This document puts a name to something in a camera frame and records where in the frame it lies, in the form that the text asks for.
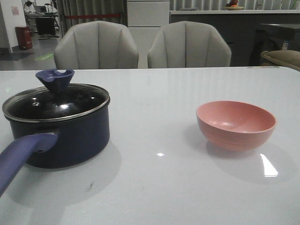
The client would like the left grey upholstered chair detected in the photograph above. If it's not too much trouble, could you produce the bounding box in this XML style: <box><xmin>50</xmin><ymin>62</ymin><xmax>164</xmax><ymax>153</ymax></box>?
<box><xmin>54</xmin><ymin>21</ymin><xmax>139</xmax><ymax>69</ymax></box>

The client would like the white drawer cabinet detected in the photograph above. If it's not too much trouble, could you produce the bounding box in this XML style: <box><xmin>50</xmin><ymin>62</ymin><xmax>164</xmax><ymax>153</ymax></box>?
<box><xmin>127</xmin><ymin>0</ymin><xmax>170</xmax><ymax>68</ymax></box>

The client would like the pink bowl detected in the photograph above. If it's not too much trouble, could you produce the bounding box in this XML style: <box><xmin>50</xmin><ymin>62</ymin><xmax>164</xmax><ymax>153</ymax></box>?
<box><xmin>196</xmin><ymin>101</ymin><xmax>277</xmax><ymax>151</ymax></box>

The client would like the red trash bin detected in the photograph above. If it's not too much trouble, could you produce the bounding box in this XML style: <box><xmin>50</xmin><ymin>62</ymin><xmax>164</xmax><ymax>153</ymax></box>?
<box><xmin>15</xmin><ymin>26</ymin><xmax>33</xmax><ymax>50</ymax></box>

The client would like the grey curtain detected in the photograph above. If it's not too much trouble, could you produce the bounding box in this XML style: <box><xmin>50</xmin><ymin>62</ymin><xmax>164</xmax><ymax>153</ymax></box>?
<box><xmin>57</xmin><ymin>0</ymin><xmax>128</xmax><ymax>35</ymax></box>

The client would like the dark blue saucepan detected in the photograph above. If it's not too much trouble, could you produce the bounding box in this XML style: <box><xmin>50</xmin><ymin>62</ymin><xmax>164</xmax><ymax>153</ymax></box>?
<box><xmin>0</xmin><ymin>105</ymin><xmax>110</xmax><ymax>194</ymax></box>

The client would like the black office desk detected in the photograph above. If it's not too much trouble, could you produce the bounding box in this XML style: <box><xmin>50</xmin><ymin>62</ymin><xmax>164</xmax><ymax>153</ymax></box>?
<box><xmin>25</xmin><ymin>12</ymin><xmax>59</xmax><ymax>39</ymax></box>

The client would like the red barrier belt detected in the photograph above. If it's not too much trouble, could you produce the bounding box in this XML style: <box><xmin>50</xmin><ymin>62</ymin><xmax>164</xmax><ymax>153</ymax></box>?
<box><xmin>64</xmin><ymin>13</ymin><xmax>123</xmax><ymax>19</ymax></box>

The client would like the glass lid with blue knob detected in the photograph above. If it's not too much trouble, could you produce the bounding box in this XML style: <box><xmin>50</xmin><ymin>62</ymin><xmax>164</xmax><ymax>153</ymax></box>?
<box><xmin>2</xmin><ymin>69</ymin><xmax>110</xmax><ymax>123</ymax></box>

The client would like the fruit plate on counter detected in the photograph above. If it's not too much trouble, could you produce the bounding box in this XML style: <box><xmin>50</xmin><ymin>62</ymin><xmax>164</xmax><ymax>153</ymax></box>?
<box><xmin>225</xmin><ymin>0</ymin><xmax>244</xmax><ymax>10</ymax></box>

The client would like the black side table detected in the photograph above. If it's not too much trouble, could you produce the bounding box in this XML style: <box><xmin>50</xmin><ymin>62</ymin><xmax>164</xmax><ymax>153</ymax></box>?
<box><xmin>249</xmin><ymin>23</ymin><xmax>300</xmax><ymax>66</ymax></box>

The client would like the dark grey counter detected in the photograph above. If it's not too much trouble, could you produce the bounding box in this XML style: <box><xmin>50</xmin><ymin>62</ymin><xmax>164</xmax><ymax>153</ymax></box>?
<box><xmin>170</xmin><ymin>10</ymin><xmax>300</xmax><ymax>66</ymax></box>

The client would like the beige cushion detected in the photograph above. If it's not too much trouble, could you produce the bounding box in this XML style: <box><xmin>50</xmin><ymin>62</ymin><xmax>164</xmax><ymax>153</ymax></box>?
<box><xmin>261</xmin><ymin>50</ymin><xmax>300</xmax><ymax>71</ymax></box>

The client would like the right grey upholstered chair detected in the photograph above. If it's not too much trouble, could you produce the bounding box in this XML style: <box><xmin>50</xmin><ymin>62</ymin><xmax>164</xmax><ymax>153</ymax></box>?
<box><xmin>147</xmin><ymin>21</ymin><xmax>232</xmax><ymax>68</ymax></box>

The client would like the grey upholstered chair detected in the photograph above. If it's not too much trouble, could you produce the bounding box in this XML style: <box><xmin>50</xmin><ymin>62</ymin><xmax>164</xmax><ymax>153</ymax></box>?
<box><xmin>147</xmin><ymin>21</ymin><xmax>232</xmax><ymax>68</ymax></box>
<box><xmin>54</xmin><ymin>21</ymin><xmax>139</xmax><ymax>69</ymax></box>

